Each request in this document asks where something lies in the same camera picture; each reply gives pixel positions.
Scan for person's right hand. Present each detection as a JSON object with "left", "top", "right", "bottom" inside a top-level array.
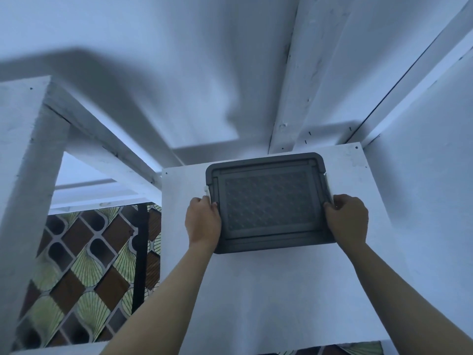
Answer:
[{"left": 323, "top": 193, "right": 370, "bottom": 252}]

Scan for person's left hand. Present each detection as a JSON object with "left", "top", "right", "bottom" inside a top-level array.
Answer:
[{"left": 184, "top": 195, "right": 223, "bottom": 252}]

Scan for grey storage box lid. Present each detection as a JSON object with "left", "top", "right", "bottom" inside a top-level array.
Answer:
[{"left": 204, "top": 152, "right": 337, "bottom": 254}]

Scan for person's right forearm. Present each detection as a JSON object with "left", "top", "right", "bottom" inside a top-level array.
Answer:
[{"left": 341, "top": 244, "right": 473, "bottom": 355}]

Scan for person's left forearm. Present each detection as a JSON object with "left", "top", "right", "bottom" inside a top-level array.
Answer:
[{"left": 100, "top": 244, "right": 215, "bottom": 355}]

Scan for person's dark trousers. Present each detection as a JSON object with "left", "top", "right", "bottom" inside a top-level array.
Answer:
[{"left": 281, "top": 344, "right": 385, "bottom": 355}]

